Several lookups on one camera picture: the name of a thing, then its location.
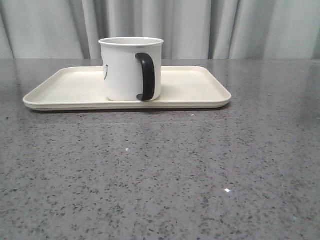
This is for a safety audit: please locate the white smiley mug black handle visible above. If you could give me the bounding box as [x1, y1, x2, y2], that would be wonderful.
[98, 36, 164, 102]

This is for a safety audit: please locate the cream rectangular plastic tray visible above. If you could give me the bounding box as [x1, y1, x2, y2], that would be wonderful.
[23, 66, 232, 111]

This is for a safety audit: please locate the grey pleated curtain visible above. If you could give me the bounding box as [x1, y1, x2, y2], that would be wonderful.
[0, 0, 320, 60]

